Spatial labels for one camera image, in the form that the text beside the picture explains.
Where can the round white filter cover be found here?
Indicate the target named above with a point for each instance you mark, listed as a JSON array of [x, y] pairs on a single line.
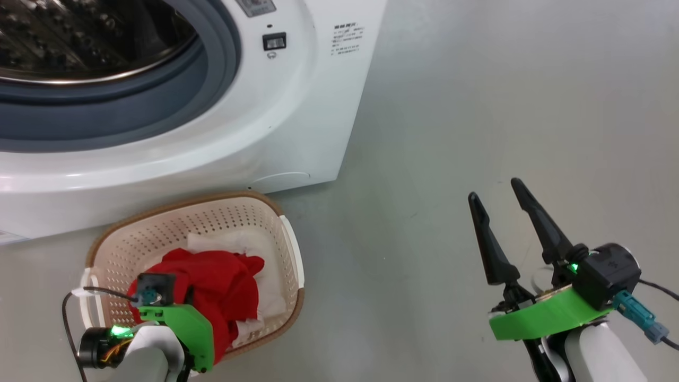
[[286, 183]]

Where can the red garment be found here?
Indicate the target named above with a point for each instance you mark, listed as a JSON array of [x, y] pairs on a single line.
[[223, 286]]

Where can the grey warning sticker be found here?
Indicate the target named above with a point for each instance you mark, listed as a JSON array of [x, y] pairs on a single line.
[[255, 6]]

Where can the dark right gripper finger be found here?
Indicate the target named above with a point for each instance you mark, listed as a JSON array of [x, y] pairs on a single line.
[[546, 228], [493, 249]]

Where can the white front-load washing machine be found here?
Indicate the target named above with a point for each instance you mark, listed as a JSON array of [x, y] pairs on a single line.
[[318, 132]]

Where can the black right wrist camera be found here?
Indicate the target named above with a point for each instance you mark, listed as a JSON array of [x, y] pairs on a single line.
[[610, 270]]

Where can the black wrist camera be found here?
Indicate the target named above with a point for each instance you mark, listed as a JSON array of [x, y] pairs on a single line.
[[156, 284], [610, 270]]

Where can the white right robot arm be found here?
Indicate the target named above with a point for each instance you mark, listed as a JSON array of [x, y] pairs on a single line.
[[599, 355]]

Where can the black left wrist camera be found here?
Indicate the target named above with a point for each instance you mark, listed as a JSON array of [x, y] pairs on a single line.
[[156, 284]]

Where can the cream perforated basket brown rim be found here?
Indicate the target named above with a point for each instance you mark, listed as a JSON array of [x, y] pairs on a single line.
[[228, 217]]

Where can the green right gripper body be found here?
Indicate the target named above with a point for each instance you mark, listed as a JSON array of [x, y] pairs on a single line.
[[546, 318]]

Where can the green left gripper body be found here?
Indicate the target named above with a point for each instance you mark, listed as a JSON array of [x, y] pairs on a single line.
[[191, 329]]

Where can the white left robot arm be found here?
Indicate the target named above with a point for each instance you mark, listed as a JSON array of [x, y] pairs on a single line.
[[148, 355]]

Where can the small printed text label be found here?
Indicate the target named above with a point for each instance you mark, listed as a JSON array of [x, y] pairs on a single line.
[[347, 38]]

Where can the stainless steel washing machine drum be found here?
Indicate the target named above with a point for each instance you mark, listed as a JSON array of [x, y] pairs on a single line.
[[79, 37]]

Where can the black door latch slot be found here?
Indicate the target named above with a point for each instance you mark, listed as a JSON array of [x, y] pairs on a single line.
[[274, 41]]

